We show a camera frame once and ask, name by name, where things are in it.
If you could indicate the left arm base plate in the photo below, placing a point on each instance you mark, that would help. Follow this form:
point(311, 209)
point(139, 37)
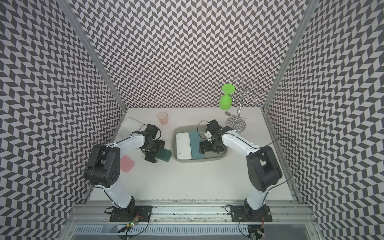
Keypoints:
point(130, 214)

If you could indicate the pink pencil case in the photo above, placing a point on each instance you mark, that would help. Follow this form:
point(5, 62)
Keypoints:
point(127, 164)

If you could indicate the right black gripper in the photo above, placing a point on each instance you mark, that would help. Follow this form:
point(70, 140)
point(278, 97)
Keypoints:
point(207, 147)

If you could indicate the dark green pencil case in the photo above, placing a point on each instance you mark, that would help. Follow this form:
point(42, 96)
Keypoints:
point(164, 155)

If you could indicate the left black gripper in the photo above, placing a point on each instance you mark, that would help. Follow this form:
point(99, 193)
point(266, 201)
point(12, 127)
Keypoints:
point(160, 144)

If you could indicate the pink transparent cup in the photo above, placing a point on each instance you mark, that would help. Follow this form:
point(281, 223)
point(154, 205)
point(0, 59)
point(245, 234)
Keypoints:
point(163, 118)

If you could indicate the chrome wire cup rack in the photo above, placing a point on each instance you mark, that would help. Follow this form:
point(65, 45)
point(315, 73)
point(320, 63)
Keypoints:
point(237, 124)

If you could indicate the green plastic wine glass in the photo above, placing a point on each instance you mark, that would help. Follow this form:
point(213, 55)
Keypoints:
point(226, 100)

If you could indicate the metal spoon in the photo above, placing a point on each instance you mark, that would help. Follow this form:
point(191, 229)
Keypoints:
point(231, 115)

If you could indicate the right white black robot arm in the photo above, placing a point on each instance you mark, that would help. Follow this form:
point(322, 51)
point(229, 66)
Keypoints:
point(263, 166)

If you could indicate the white pencil case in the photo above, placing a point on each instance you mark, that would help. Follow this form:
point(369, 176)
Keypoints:
point(183, 145)

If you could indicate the light teal pencil case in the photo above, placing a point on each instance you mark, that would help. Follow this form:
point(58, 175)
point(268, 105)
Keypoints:
point(195, 146)

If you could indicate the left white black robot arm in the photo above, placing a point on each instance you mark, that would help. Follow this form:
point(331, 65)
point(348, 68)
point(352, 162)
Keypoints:
point(103, 167)

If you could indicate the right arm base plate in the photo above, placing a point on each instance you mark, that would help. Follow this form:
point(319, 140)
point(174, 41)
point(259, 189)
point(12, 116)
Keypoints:
point(243, 213)

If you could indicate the aluminium front rail frame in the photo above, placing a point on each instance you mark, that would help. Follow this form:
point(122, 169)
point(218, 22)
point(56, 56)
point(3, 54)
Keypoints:
point(161, 220)

